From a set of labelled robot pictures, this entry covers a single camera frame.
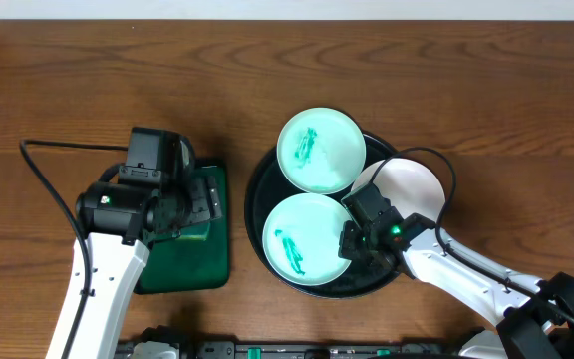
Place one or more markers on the white plate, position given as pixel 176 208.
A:
pixel 411 188

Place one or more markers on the black rectangular sponge tray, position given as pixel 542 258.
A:
pixel 176 266

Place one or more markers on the mint plate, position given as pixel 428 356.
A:
pixel 301 239
pixel 321 150

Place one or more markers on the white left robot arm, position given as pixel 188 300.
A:
pixel 109 258

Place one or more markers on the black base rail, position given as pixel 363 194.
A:
pixel 165 342

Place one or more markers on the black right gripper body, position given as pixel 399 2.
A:
pixel 359 244

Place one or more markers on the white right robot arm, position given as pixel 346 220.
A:
pixel 533 317

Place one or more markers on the green sponge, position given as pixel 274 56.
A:
pixel 196 232

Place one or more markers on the black round tray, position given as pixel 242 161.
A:
pixel 266 188

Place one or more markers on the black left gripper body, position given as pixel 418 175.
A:
pixel 207 197

